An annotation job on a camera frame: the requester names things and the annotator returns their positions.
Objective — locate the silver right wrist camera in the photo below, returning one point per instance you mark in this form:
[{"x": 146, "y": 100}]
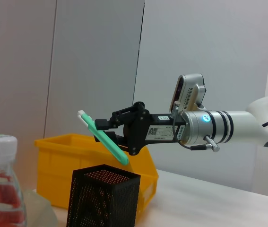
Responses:
[{"x": 190, "y": 92}]

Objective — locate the black mesh pen holder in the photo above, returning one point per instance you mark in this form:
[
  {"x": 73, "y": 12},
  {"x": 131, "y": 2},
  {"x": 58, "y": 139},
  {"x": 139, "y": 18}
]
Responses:
[{"x": 100, "y": 201}]

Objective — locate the pale green glass fruit bowl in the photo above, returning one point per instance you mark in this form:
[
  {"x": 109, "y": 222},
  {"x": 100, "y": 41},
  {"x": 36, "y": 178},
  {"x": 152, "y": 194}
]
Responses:
[{"x": 39, "y": 210}]

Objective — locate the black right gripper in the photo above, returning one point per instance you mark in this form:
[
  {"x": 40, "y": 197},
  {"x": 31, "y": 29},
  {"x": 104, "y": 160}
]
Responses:
[{"x": 162, "y": 132}]

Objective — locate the yellow plastic storage bin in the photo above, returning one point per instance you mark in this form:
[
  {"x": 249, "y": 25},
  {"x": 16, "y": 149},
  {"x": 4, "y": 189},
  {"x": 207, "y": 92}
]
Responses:
[{"x": 58, "y": 160}]

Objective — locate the green utility knife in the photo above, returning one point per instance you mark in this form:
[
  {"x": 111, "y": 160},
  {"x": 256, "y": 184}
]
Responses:
[{"x": 93, "y": 128}]

